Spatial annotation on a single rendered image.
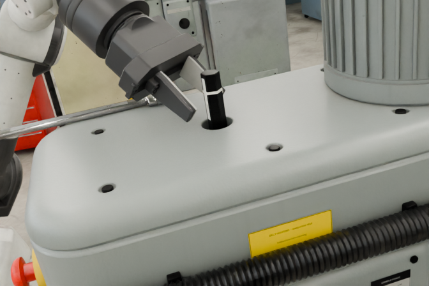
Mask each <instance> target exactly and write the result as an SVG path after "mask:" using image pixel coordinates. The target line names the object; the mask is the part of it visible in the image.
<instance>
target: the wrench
mask: <svg viewBox="0 0 429 286"><path fill-rule="evenodd" d="M147 104H148V105H149V106H150V107H152V106H155V105H157V104H158V105H163V104H162V103H161V102H159V101H158V100H157V99H156V98H155V97H153V96H152V95H151V94H150V95H148V96H147V97H145V98H143V99H141V100H139V101H137V102H136V101H135V100H134V99H131V100H126V101H123V102H118V103H113V104H110V105H104V106H101V107H97V108H93V109H88V110H83V111H80V112H74V113H71V114H67V115H63V116H58V117H53V118H50V119H44V120H41V121H37V122H33V123H28V124H23V125H20V126H14V127H11V128H7V129H3V130H0V140H1V139H6V138H10V137H14V136H17V135H23V134H26V133H31V132H36V131H39V130H44V129H47V128H52V127H55V126H61V125H64V124H68V123H74V122H77V121H81V120H85V119H90V118H93V117H98V116H103V115H106V114H111V113H115V112H119V111H122V110H128V109H132V108H135V107H141V106H144V105H147Z"/></svg>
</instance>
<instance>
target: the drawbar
mask: <svg viewBox="0 0 429 286"><path fill-rule="evenodd" d="M200 77H201V81H202V79H204V82H205V87H206V92H207V93H208V92H214V91H218V90H219V89H221V88H222V85H221V80H220V71H218V70H215V69H212V70H205V71H203V72H202V73H201V74H200ZM207 101H208V106H209V113H210V118H211V120H209V119H208V117H207V120H208V125H209V129H210V130H219V129H222V128H226V127H227V119H226V115H225V106H224V101H223V93H222V91H220V92H219V93H218V94H210V95H207Z"/></svg>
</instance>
